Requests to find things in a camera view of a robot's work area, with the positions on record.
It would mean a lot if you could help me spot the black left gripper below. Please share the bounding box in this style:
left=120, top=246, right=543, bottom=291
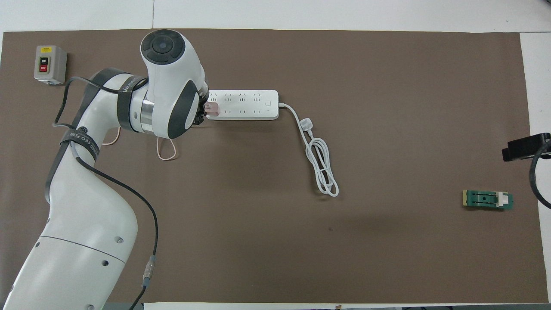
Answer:
left=193, top=103, right=208, bottom=126

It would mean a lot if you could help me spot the pink charging cable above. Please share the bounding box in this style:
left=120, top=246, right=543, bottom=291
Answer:
left=101, top=127, right=177, bottom=161

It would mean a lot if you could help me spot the brown table mat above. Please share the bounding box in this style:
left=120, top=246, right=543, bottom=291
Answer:
left=0, top=28, right=549, bottom=304

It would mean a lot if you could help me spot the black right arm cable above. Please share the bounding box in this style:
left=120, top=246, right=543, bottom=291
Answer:
left=528, top=140, right=551, bottom=210

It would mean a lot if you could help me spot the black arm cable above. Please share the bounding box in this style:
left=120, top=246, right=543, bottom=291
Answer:
left=53, top=77, right=159, bottom=310
left=528, top=140, right=551, bottom=210

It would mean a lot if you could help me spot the white power strip cord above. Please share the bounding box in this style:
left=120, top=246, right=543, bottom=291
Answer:
left=278, top=102, right=340, bottom=198

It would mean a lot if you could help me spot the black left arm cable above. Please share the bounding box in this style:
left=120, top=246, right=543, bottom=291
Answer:
left=53, top=77, right=159, bottom=310

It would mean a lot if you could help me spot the grey on-off switch box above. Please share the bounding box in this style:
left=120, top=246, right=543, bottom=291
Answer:
left=34, top=45, right=68, bottom=85

